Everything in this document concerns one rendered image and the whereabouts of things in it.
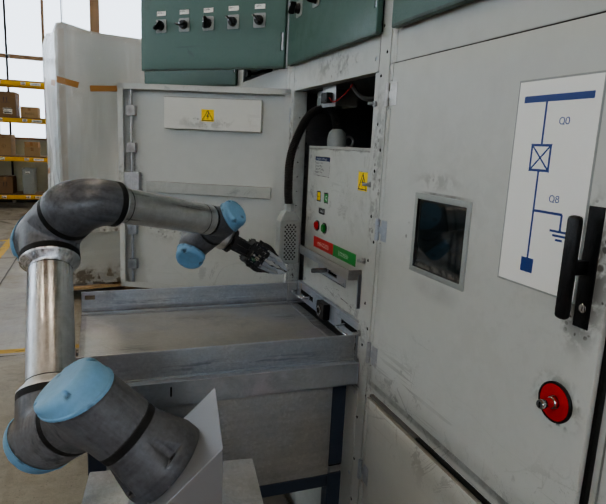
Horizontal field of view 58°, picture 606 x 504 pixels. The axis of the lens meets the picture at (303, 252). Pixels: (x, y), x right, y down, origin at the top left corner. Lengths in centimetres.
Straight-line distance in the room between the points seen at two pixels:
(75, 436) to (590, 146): 84
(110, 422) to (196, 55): 154
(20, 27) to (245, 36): 1089
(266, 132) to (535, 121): 124
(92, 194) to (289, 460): 83
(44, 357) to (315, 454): 76
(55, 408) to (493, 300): 70
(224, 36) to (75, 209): 114
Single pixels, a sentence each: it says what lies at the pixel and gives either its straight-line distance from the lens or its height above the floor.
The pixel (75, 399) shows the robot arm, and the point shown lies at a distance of 92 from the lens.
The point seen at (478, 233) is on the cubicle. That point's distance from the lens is 98.
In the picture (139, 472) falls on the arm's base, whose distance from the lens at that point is 95.
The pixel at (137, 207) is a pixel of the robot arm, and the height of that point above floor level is 125.
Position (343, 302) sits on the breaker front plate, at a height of 95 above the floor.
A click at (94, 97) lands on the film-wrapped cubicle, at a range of 506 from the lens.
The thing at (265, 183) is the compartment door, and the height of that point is 125.
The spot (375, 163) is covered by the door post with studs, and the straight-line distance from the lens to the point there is 134.
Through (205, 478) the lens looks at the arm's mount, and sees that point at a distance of 91.
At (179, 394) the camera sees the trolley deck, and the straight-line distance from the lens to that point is 133.
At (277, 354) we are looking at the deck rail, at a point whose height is 88.
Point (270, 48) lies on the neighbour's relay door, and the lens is 202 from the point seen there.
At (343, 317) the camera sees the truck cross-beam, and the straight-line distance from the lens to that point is 159.
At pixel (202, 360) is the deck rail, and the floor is 88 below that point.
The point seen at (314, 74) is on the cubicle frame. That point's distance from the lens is 175.
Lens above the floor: 139
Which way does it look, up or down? 11 degrees down
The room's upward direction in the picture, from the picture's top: 3 degrees clockwise
